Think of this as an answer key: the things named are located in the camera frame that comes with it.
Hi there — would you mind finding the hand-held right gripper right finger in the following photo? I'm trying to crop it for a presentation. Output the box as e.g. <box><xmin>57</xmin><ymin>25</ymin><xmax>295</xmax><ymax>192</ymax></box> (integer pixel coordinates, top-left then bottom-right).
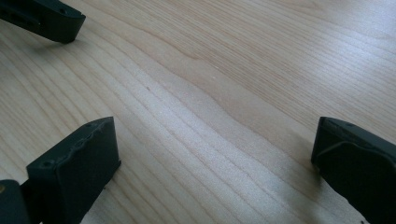
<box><xmin>311</xmin><ymin>116</ymin><xmax>396</xmax><ymax>224</ymax></box>

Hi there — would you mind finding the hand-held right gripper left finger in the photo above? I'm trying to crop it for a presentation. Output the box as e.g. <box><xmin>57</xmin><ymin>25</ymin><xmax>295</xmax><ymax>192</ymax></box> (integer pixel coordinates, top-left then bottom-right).
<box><xmin>26</xmin><ymin>116</ymin><xmax>121</xmax><ymax>224</ymax></box>

